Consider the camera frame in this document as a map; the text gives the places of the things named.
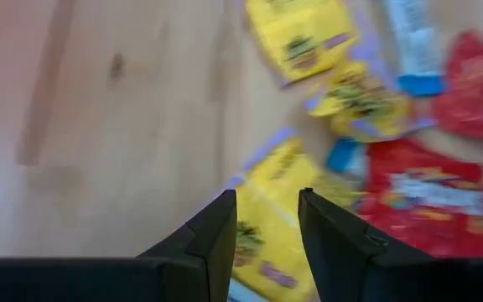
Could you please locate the yellow Sour Patch Kids packet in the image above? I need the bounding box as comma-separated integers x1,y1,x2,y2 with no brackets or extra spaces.
243,0,359,87
224,128,354,302
306,61,435,143

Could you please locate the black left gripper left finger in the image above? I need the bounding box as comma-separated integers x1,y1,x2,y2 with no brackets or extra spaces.
0,189,238,302

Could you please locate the red Skittles packet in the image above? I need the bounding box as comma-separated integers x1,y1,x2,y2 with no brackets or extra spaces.
432,29,483,143
357,138,483,258

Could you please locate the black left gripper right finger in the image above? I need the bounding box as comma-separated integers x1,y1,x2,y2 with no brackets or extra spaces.
299,188,483,302

